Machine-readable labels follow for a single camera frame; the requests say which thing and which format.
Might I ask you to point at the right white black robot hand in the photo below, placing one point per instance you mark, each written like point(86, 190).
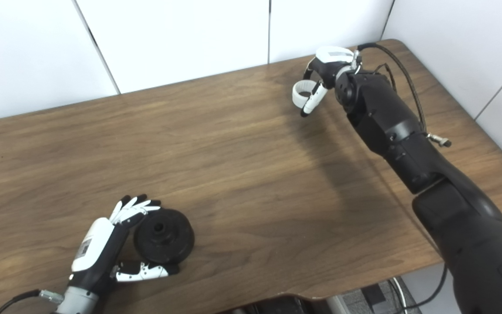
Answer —
point(331, 59)

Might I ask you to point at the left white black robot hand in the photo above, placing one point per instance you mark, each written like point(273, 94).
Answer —
point(96, 246)

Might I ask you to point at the round black part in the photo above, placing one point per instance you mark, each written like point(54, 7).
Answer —
point(168, 242)

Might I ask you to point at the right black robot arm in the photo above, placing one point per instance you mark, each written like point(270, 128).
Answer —
point(408, 139)

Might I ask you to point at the black robot torso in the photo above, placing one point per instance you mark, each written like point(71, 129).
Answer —
point(277, 306)

